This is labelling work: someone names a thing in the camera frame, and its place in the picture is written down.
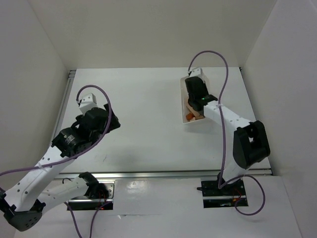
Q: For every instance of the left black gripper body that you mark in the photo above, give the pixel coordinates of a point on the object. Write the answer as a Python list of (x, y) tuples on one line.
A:
[(112, 119)]

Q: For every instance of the white plastic bin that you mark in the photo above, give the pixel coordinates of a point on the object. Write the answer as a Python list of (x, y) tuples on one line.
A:
[(184, 97)]

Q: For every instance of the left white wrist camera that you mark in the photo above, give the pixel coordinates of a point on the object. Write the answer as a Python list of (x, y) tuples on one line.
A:
[(87, 103)]

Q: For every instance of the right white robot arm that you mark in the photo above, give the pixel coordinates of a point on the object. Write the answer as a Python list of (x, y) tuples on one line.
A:
[(245, 142)]

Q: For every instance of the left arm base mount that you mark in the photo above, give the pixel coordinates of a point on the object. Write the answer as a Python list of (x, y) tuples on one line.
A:
[(103, 196)]

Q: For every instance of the aluminium rail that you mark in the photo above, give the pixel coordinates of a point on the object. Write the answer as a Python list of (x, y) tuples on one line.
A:
[(156, 175), (63, 105)]

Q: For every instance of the aluminium front rail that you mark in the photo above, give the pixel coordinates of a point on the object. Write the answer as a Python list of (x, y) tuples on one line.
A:
[(156, 175)]

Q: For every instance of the long light wood block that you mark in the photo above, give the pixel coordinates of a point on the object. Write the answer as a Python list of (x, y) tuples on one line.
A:
[(198, 116)]

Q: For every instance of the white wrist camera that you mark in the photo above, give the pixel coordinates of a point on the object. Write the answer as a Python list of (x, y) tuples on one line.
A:
[(87, 103), (196, 72)]

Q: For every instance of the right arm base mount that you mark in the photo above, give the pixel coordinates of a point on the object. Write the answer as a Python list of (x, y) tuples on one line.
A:
[(225, 197)]

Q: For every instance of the orange arch block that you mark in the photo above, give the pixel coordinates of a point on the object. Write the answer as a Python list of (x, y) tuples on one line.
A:
[(190, 116)]

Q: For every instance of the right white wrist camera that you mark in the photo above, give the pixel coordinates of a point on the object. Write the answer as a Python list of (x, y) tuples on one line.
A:
[(196, 72)]

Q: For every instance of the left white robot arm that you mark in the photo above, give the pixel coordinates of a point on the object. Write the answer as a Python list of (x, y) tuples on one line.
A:
[(24, 204)]

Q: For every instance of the aluminium left rail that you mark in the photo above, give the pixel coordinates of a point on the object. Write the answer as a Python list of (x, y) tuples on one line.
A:
[(63, 105)]

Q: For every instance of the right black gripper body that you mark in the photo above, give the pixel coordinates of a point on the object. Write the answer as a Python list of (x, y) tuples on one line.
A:
[(194, 86)]

